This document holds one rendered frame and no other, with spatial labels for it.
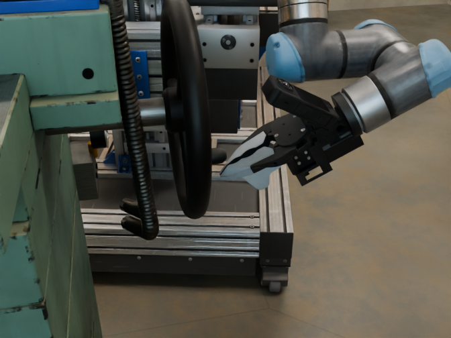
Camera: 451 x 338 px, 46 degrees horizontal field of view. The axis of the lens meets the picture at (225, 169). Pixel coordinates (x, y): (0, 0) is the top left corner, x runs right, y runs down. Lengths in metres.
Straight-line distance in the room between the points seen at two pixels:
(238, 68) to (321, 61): 0.41
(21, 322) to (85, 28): 0.31
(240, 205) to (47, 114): 1.03
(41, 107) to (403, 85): 0.47
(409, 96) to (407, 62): 0.05
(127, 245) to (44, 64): 0.95
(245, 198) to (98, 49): 1.06
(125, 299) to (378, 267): 0.77
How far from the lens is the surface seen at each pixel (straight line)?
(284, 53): 0.80
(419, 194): 2.11
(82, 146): 1.04
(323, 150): 0.80
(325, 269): 1.68
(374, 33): 0.87
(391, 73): 0.78
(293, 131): 0.77
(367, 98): 0.77
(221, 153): 0.79
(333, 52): 0.83
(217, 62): 1.20
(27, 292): 0.57
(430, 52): 0.80
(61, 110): 0.60
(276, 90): 0.71
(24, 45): 0.60
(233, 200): 1.58
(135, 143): 0.69
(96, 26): 0.59
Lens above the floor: 1.10
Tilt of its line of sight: 31 degrees down
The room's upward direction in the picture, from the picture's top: straight up
